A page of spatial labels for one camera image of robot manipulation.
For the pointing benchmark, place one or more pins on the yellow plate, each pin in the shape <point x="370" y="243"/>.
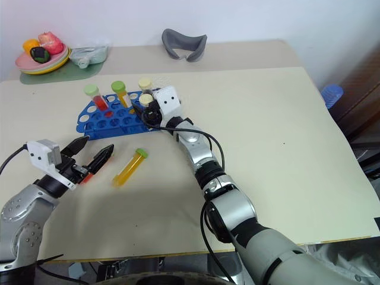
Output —
<point x="55" y="69"/>

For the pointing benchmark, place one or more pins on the pink red apple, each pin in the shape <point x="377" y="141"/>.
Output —
<point x="50" y="43"/>

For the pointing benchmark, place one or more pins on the green table mat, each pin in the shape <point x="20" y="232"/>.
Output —
<point x="74" y="74"/>

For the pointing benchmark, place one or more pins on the grey foam face pad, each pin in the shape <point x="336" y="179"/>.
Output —
<point x="178" y="44"/>

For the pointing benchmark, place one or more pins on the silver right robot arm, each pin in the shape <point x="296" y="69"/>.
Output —
<point x="231" y="207"/>

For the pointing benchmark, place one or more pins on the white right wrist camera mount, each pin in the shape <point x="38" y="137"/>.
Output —
<point x="167" y="101"/>

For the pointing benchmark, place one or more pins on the stack of colourful plates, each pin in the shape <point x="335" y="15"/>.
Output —
<point x="60" y="60"/>

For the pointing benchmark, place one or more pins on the test tube cream cap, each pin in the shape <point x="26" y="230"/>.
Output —
<point x="145" y="83"/>
<point x="146" y="99"/>

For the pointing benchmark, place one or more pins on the blue test tube rack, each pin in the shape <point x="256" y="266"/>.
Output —
<point x="98" y="130"/>

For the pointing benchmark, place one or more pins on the pink plate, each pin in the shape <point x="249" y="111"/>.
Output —
<point x="23" y="63"/>

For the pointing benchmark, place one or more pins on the red test tube green cap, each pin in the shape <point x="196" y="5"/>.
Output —
<point x="101" y="102"/>

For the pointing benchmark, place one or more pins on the clear plastic bag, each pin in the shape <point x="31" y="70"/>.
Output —
<point x="89" y="55"/>

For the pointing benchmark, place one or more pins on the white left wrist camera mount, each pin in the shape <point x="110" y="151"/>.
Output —
<point x="38" y="154"/>

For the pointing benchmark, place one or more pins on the orange fruit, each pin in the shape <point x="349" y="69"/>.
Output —
<point x="29" y="45"/>

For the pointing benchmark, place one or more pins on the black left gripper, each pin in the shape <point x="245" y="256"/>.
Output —
<point x="69" y="169"/>

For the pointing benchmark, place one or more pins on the brown wooden cabinet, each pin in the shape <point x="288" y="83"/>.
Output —
<point x="362" y="95"/>

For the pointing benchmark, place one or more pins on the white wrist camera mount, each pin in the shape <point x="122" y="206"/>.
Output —
<point x="167" y="101"/>
<point x="38" y="154"/>

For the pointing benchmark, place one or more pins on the yellow test tube green cap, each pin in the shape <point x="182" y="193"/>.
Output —
<point x="123" y="98"/>
<point x="127" y="169"/>

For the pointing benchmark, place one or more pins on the black zip tie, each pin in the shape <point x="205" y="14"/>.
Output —
<point x="49" y="259"/>

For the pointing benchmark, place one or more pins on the black green ball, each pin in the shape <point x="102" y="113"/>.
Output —
<point x="39" y="55"/>

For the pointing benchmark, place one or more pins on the grey cloth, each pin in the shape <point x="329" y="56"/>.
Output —
<point x="341" y="261"/>

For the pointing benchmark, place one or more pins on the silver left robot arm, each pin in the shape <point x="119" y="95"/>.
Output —
<point x="17" y="207"/>

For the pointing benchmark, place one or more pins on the blue ribbed stool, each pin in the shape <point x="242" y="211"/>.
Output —
<point x="332" y="95"/>

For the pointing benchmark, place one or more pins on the red liquid test tube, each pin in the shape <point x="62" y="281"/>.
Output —
<point x="87" y="179"/>

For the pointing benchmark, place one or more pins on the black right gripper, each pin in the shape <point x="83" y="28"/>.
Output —
<point x="153" y="115"/>

